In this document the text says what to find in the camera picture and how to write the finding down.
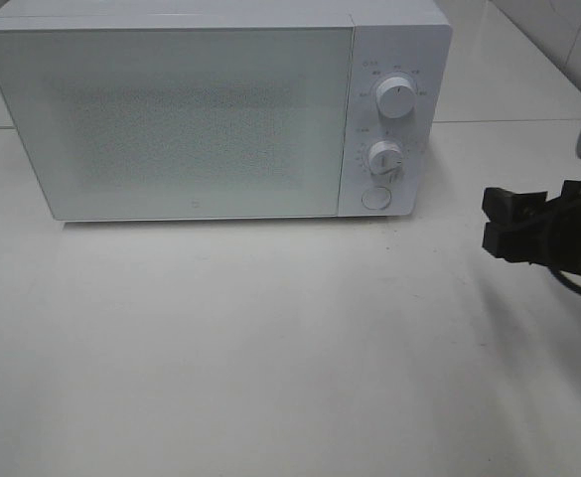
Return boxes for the white microwave oven body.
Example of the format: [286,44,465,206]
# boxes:
[0,1,452,221]

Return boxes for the white timer knob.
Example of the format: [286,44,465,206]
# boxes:
[366,140,404,176]

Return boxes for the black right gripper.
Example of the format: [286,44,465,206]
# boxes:
[482,180,581,276]

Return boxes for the round white door button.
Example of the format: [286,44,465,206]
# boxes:
[362,187,391,211]

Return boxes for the upper white power knob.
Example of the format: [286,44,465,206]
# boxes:
[375,73,417,119]

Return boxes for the white microwave door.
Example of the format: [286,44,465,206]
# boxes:
[0,28,352,222]

